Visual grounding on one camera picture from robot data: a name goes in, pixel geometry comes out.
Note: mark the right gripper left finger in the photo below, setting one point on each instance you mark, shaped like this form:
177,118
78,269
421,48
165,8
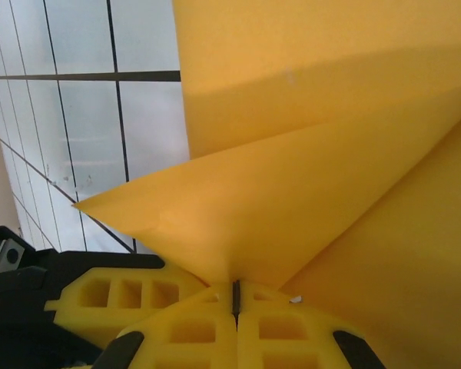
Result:
192,338

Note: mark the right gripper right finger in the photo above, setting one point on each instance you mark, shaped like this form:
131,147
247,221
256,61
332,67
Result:
284,338

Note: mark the orange paper sheet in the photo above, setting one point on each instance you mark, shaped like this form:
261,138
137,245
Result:
311,153

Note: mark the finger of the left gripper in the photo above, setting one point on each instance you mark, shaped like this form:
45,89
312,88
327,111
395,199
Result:
111,288

